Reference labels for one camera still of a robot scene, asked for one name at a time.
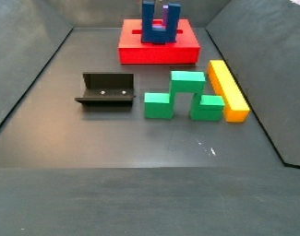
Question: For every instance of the blue U-shaped block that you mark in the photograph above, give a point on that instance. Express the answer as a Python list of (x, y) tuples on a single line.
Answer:
[(160, 32)]

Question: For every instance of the green stepped arch block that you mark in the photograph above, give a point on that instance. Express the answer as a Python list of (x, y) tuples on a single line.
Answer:
[(185, 97)]

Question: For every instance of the red base board with slots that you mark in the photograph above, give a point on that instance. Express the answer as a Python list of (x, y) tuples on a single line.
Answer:
[(137, 53)]

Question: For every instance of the yellow long bar block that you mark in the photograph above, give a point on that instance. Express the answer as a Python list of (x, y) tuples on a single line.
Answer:
[(224, 86)]

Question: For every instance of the black angled fixture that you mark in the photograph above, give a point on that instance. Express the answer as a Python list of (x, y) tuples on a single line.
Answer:
[(107, 88)]

